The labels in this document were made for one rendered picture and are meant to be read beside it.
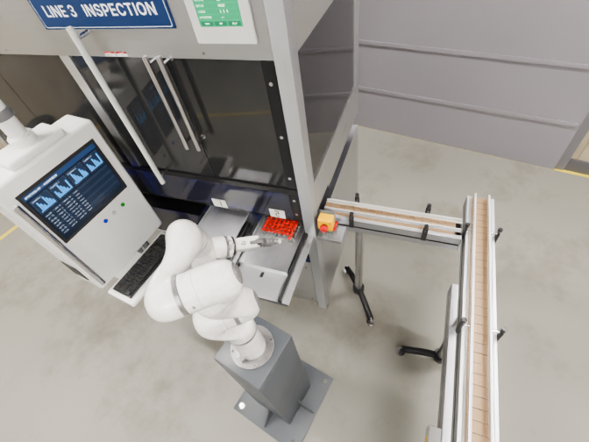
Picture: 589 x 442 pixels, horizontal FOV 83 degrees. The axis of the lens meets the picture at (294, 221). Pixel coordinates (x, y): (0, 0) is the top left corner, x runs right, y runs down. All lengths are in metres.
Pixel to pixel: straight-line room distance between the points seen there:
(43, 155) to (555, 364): 2.90
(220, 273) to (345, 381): 1.67
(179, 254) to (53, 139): 1.04
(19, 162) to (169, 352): 1.58
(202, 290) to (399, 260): 2.11
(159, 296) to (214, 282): 0.12
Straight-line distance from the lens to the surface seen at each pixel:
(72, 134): 1.78
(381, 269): 2.67
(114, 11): 1.44
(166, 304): 0.82
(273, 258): 1.70
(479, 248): 1.73
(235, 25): 1.17
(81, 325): 3.19
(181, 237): 0.86
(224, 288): 0.80
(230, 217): 1.95
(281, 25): 1.12
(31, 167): 1.72
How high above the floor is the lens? 2.27
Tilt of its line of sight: 50 degrees down
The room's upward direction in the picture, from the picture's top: 12 degrees counter-clockwise
